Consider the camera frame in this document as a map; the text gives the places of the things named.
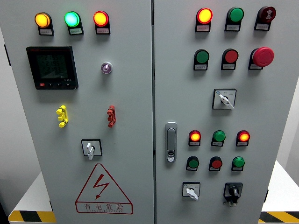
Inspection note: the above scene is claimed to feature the pale grey cabinet door with lock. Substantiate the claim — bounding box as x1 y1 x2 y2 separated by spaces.
153 0 299 224

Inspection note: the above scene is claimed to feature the large red stop button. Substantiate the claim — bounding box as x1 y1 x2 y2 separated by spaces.
252 47 275 68

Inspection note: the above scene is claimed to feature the white-handled turn switch without print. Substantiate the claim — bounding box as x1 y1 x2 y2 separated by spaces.
81 139 103 161

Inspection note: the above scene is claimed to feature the small red lit lamp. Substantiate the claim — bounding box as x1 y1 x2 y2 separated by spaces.
236 130 251 142
189 130 201 142

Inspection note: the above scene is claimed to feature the black yellow striped tape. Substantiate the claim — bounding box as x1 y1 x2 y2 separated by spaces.
8 210 57 224
258 211 299 224

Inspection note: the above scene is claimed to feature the large green lit lamp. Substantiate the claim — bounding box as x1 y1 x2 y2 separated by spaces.
64 11 81 28

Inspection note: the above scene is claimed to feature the black display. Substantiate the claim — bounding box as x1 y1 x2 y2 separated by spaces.
26 45 79 90

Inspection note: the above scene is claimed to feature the small printed white-handled turn switch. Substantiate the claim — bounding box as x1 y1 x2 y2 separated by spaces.
182 182 201 201

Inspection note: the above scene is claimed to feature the large red lit lamp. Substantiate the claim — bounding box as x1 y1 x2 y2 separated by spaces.
196 7 214 24
93 10 110 28

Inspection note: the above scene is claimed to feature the large yellow lit lamp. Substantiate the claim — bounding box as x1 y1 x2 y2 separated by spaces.
34 12 52 29

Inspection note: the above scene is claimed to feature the large white-handled turn switch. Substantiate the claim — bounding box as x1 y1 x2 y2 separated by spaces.
212 88 237 110

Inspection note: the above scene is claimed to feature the small green push button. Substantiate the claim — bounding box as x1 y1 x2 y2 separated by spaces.
186 156 199 168

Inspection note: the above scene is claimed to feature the large red push button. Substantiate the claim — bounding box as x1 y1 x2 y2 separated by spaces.
222 49 239 64

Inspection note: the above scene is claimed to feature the small green lamp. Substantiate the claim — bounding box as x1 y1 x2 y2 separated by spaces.
212 130 226 142
232 156 245 168

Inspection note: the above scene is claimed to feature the red warning triangle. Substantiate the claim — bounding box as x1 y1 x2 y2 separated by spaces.
75 163 133 215

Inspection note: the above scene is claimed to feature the silver door lock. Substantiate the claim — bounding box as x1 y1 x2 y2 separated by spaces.
164 121 178 163

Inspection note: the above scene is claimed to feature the dark red buzzer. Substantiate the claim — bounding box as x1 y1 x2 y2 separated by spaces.
258 6 277 23

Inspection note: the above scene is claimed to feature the black-handled turn switch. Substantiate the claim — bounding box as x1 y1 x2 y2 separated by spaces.
223 182 243 207

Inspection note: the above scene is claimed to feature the large green push button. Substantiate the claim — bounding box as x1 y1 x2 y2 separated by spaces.
194 49 210 64

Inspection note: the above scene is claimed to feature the large green unlit lamp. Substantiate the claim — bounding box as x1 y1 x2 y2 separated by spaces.
227 7 245 23

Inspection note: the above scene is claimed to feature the small red handle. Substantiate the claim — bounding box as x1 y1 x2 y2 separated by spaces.
107 105 116 128

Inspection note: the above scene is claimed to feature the small red push button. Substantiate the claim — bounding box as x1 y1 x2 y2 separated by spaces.
209 156 223 169

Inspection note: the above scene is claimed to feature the pale grey cabinet door with display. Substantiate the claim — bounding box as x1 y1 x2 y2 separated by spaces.
0 0 155 224

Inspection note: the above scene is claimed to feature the small yellow handle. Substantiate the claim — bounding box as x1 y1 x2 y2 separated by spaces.
56 105 69 128

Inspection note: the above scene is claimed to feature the white lamp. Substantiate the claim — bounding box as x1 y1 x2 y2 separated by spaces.
100 61 113 75

